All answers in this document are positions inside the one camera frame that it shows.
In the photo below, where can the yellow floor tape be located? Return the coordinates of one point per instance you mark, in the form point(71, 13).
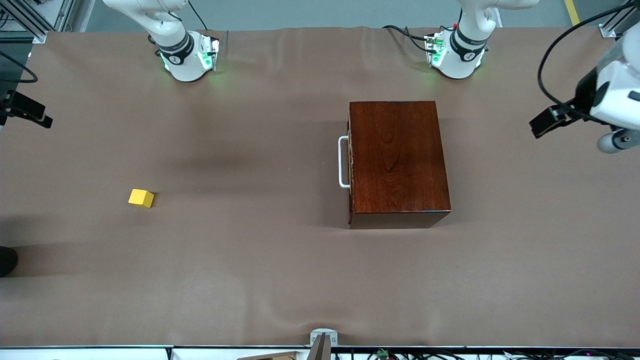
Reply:
point(572, 12)

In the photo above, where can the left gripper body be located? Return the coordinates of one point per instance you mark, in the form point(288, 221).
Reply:
point(582, 95)

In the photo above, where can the dark wooden cabinet box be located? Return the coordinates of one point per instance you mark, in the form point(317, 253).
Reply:
point(400, 160)

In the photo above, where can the black rounded object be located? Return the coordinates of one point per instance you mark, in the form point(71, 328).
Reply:
point(6, 262)

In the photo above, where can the aluminium frame profile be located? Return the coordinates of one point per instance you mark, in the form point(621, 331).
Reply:
point(65, 12)
point(25, 22)
point(607, 30)

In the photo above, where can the yellow block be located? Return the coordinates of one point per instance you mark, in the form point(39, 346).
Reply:
point(141, 198)

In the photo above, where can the brown table mat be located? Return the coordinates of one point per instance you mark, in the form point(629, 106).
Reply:
point(200, 275)

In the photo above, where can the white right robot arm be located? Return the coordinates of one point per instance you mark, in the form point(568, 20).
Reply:
point(185, 70)

